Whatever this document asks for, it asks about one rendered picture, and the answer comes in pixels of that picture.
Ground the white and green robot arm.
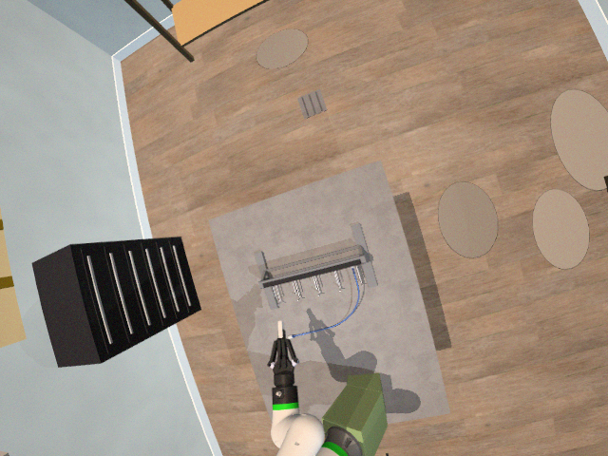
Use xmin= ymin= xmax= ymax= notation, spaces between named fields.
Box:
xmin=271 ymin=384 xmax=362 ymax=456

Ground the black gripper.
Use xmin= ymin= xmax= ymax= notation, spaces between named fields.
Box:
xmin=267 ymin=321 xmax=299 ymax=386

